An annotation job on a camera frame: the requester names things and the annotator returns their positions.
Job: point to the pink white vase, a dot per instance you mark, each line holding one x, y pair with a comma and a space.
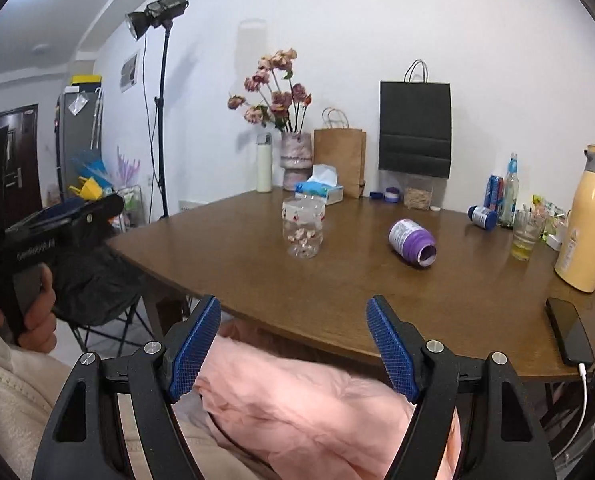
296, 160

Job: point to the person's left forearm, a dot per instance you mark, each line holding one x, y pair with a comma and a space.
7, 395

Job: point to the yellow box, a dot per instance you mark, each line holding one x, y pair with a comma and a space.
86, 81

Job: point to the yellow thermos jug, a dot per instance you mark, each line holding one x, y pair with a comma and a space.
585, 230

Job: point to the dark brown door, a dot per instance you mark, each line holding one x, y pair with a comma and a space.
22, 160

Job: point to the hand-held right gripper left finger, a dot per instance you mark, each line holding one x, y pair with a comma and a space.
193, 355

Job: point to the pink pants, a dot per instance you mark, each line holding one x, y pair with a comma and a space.
302, 410

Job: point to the glass with yellow liquid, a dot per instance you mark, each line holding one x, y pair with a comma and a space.
526, 240

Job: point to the clear glass bottle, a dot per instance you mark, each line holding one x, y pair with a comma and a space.
510, 195

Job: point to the brown paper bag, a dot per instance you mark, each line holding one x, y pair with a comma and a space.
340, 160

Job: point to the snack packets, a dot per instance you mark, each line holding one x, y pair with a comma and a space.
550, 215

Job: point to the black folding chair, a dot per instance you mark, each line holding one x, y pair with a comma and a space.
92, 280

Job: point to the clear floral cup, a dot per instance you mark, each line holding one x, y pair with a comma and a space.
302, 230

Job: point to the grey refrigerator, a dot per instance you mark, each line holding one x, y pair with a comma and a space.
75, 135

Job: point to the small purple jar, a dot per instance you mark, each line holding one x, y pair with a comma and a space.
392, 196

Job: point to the blue tissue box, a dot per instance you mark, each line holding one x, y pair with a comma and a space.
322, 187

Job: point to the person's left hand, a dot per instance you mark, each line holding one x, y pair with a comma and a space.
40, 315

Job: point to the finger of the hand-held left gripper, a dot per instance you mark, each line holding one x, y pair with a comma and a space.
95, 210

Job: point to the purple bottle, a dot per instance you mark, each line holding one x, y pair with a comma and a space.
407, 240

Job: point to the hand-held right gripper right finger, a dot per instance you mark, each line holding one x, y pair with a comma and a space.
393, 355

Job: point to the white thermos bottle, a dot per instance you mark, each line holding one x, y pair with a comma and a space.
264, 170

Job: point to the clear grain container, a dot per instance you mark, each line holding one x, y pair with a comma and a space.
418, 195

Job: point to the blue drink can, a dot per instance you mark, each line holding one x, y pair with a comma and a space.
493, 192

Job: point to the black smartphone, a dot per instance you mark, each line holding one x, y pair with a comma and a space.
570, 330

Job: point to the studio light on stand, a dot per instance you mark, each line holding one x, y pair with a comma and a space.
163, 110

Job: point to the blue lid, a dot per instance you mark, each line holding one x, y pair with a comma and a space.
376, 195

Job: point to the dried pink flowers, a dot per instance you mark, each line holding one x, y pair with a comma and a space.
272, 95

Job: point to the black paper bag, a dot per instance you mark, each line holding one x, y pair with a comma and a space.
415, 125

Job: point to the wall poster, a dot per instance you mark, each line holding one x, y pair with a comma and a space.
129, 71

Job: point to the small blue bottle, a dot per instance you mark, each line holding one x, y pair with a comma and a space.
482, 217

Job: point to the blue and yellow toys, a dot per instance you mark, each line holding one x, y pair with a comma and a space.
91, 182

